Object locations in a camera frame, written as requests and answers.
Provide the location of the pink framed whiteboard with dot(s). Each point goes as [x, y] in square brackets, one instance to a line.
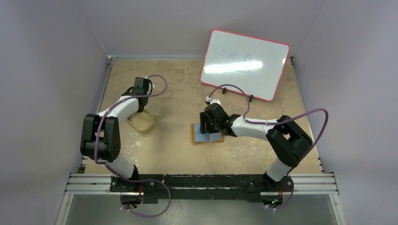
[245, 63]

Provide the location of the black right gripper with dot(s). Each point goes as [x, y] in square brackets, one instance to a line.
[205, 123]

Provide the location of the grey credit card stack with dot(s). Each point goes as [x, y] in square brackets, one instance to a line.
[132, 117]

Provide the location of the orange leather card holder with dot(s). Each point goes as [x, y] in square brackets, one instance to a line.
[198, 138]

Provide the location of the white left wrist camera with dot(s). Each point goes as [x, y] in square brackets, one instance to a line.
[151, 84]

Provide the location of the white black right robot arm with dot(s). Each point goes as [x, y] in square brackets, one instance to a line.
[288, 140]

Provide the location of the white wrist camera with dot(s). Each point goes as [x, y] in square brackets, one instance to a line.
[210, 101]
[151, 84]

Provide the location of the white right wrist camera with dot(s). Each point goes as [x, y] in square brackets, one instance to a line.
[210, 101]

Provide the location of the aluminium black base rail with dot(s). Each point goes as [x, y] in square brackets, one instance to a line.
[249, 187]

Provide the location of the beige oval tray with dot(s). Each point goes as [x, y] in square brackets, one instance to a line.
[143, 122]

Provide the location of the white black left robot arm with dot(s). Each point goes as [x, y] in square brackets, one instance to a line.
[100, 139]

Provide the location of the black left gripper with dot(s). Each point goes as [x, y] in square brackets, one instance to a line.
[141, 110]

